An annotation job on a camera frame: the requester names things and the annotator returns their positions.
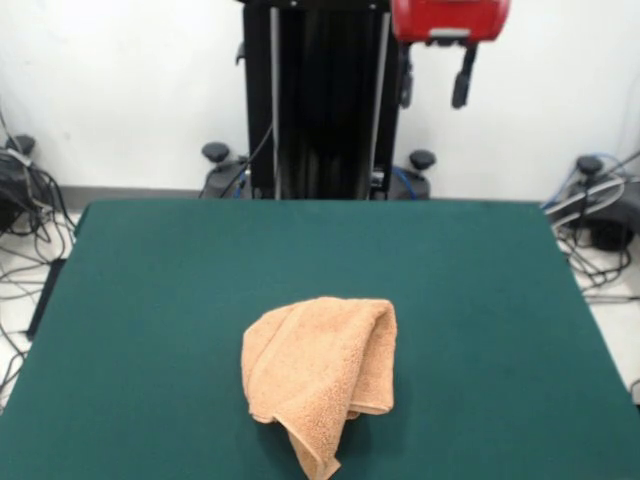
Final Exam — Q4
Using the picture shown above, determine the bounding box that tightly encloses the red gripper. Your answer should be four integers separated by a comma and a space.
391, 0, 514, 109

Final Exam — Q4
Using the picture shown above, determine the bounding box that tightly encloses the orange terry towel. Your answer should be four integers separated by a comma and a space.
242, 295, 399, 476

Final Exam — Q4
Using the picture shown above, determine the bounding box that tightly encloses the dark green table cloth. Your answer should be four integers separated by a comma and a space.
0, 198, 640, 480

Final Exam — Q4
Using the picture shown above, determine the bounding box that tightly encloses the short blue cable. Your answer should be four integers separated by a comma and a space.
392, 167, 420, 199

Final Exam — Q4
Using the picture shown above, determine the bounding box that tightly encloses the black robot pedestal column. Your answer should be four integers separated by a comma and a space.
233, 0, 416, 201

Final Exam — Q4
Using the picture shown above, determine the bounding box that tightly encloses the long blue cable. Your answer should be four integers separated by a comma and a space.
542, 153, 629, 211

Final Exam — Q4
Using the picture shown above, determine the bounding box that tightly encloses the black cable on pedestal column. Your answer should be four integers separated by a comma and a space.
219, 122, 276, 199

